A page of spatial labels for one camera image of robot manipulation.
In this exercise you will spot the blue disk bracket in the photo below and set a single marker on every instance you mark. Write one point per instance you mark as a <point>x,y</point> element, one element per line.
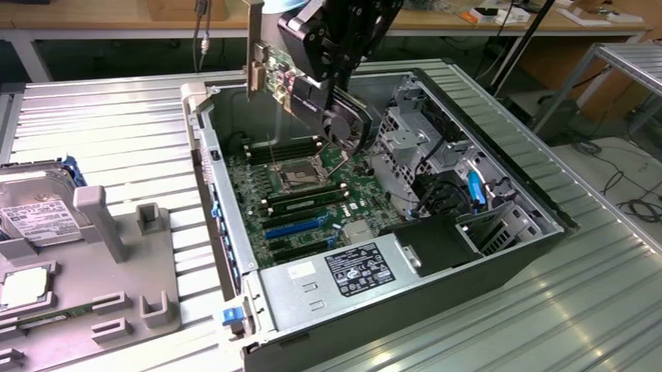
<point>75,174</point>

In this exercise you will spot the grey power supply unit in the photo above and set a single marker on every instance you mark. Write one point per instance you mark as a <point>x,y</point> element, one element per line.
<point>304,294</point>

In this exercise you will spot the silver chipset heatsink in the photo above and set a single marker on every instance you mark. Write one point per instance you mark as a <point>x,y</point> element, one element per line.
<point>358,230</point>

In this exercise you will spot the metal socket cover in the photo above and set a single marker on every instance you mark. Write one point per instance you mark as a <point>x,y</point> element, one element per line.
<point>333,162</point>

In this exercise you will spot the white flat board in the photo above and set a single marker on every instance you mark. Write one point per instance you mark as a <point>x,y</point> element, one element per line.
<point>582,16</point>

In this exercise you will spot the open black PC case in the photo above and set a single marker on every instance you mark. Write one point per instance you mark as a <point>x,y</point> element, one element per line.
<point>414,310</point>

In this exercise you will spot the green RAM stick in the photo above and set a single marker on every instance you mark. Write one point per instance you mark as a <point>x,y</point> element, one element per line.
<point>51,317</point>

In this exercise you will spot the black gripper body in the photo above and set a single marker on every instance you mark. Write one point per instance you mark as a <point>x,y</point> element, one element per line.
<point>340,23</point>

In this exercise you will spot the blue expansion slot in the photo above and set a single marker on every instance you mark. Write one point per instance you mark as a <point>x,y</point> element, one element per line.
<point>296,229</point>

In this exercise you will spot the black box on floor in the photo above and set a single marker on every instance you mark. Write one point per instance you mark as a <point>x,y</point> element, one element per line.
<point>543,112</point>

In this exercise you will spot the silver hard disk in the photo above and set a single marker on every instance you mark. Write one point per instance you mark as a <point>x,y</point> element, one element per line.
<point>36,217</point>

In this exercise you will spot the green motherboard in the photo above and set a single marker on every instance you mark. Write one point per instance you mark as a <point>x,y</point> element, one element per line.
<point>362,193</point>

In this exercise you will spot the installed black RAM stick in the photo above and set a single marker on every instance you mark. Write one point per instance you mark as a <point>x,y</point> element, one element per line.
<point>304,201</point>

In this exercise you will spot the grey metal frame table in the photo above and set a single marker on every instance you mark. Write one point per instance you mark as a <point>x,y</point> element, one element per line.
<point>626,58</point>

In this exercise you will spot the thin metal locking lever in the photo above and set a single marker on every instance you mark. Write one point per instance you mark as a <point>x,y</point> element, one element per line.
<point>271,153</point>

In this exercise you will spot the black RAM slot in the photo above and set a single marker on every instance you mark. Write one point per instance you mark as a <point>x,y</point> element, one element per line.
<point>281,151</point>

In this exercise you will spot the blue case latch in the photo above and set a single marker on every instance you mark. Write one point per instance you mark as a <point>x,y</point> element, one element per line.
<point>229,314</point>

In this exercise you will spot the CPU socket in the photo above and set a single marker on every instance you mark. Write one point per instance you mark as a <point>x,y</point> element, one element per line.
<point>299,176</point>

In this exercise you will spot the metal drive cage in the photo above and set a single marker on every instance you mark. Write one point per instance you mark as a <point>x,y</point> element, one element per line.
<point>398,162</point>

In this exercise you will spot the silver CPU chip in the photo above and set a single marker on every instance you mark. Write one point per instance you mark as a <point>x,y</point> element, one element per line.
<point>22,286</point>

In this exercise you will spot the black expansion slot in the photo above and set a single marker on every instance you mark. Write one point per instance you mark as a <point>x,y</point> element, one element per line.
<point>295,220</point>
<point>301,252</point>

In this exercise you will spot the grey parts rack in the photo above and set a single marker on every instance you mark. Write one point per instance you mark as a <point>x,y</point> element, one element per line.
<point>77,294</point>

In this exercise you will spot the black graphics card with fan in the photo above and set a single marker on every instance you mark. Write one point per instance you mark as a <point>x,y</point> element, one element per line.
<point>345,124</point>

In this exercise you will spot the black slanted pole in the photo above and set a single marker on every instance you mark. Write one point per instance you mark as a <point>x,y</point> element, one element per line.
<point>522,42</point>

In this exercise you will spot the wooden desk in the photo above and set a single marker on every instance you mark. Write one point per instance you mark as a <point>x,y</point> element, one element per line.
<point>103,15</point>

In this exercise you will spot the orange and white box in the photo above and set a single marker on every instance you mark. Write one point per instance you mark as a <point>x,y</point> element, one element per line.
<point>496,15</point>

